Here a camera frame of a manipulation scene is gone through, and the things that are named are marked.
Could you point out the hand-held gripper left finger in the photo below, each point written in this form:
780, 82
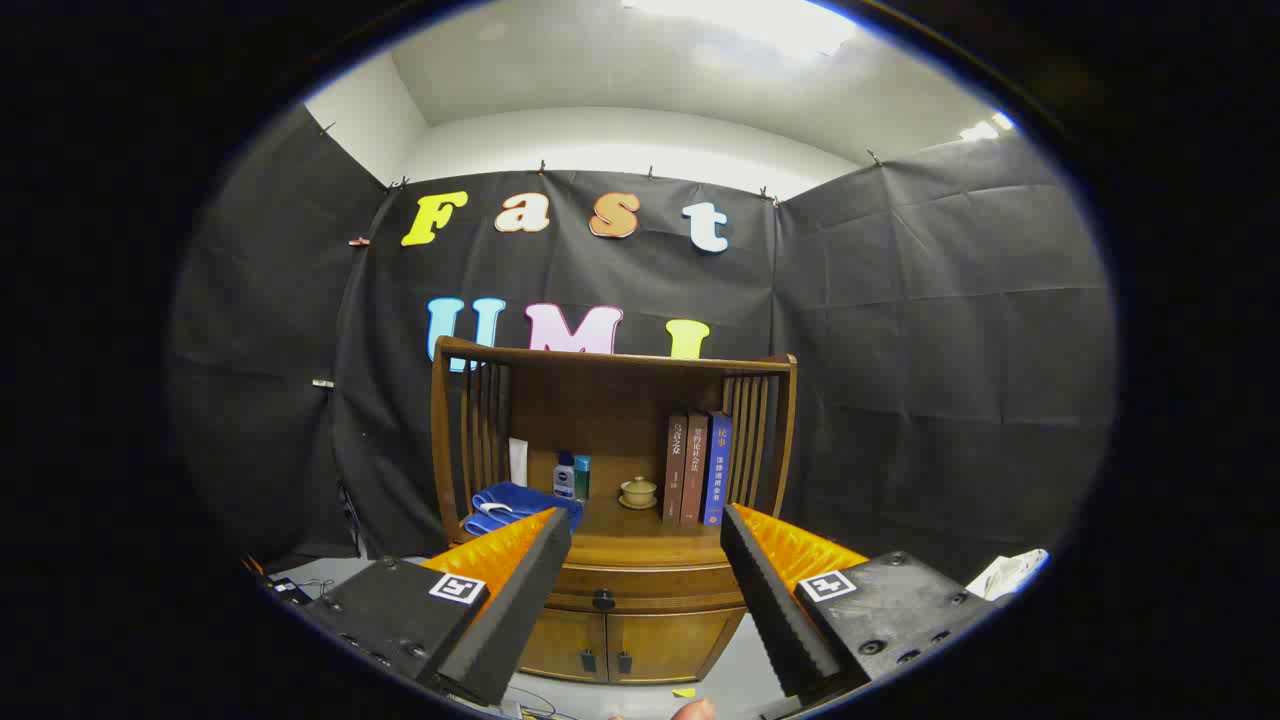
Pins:
520, 610

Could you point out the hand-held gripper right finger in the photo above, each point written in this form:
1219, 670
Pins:
775, 610

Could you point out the black drawer knob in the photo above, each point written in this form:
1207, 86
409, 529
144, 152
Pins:
603, 600

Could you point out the wooden cabinet door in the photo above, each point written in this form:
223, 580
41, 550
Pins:
560, 645
670, 645

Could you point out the wooden countertop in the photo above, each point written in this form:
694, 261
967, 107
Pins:
620, 530

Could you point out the wooden cabinet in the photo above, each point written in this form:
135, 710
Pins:
600, 400

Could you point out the blue towel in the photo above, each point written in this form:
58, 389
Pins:
520, 500

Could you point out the white bottle blue cap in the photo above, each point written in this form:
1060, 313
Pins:
564, 482

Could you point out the teal bottle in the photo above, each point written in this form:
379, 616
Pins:
583, 475

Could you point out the white tube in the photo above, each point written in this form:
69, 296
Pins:
518, 460

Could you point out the blue book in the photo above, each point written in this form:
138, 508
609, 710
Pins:
717, 470

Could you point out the reddish brown book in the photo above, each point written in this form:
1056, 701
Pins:
695, 470

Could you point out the beige lidded teacup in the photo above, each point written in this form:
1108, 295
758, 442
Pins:
638, 491

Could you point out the dark brown book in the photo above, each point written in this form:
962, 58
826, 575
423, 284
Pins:
675, 470

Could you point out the black floor device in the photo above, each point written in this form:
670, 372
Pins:
288, 590

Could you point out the white crumpled cloth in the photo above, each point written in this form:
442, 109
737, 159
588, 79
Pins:
1010, 573

